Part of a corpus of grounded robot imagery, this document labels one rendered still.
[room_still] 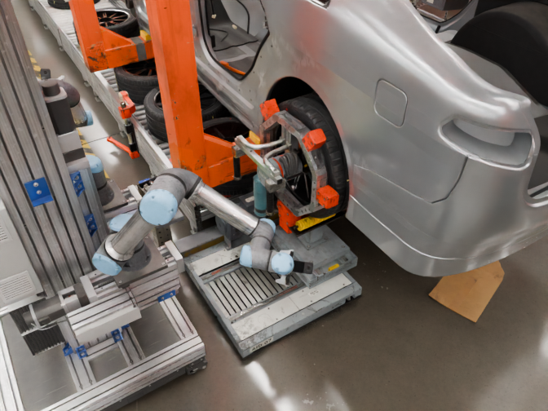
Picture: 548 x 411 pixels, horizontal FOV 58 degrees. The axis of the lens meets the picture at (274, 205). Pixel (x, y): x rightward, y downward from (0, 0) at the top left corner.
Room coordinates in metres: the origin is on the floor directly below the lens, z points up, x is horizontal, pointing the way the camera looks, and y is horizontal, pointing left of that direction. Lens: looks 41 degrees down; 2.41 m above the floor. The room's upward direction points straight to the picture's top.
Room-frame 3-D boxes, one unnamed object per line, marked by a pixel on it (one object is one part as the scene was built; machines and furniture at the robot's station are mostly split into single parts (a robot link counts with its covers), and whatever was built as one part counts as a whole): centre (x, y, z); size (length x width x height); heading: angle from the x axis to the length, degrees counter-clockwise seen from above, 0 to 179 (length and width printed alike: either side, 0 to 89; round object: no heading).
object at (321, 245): (2.23, -0.23, 0.32); 0.40 x 0.30 x 0.28; 32
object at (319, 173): (2.14, -0.09, 0.85); 0.54 x 0.07 x 0.54; 32
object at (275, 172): (1.99, -0.04, 1.03); 0.19 x 0.18 x 0.11; 122
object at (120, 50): (4.19, 1.23, 0.69); 0.52 x 0.17 x 0.35; 122
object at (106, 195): (1.91, 0.88, 0.87); 0.15 x 0.15 x 0.10
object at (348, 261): (2.23, -0.23, 0.13); 0.50 x 0.36 x 0.10; 32
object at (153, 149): (3.45, 1.13, 0.28); 2.47 x 0.09 x 0.22; 32
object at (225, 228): (2.35, 0.15, 0.26); 0.42 x 0.18 x 0.35; 122
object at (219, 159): (2.55, 0.21, 0.69); 0.52 x 0.17 x 0.35; 122
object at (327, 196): (1.87, -0.26, 0.85); 0.09 x 0.08 x 0.07; 32
